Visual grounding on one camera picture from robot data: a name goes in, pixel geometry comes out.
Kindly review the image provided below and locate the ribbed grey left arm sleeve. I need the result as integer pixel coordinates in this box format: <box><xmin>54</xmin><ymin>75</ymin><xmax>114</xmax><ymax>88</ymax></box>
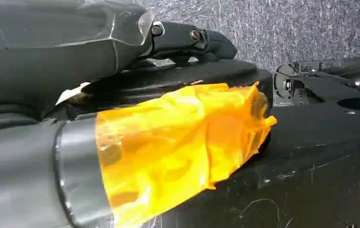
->
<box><xmin>0</xmin><ymin>105</ymin><xmax>41</xmax><ymax>135</ymax></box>

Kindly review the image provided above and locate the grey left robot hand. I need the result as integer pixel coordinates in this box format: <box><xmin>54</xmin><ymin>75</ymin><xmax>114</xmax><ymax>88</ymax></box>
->
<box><xmin>0</xmin><ymin>0</ymin><xmax>277</xmax><ymax>228</ymax></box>

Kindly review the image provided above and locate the black robot leg joint mechanism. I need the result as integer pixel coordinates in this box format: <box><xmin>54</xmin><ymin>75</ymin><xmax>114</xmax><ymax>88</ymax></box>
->
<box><xmin>274</xmin><ymin>57</ymin><xmax>360</xmax><ymax>106</ymax></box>

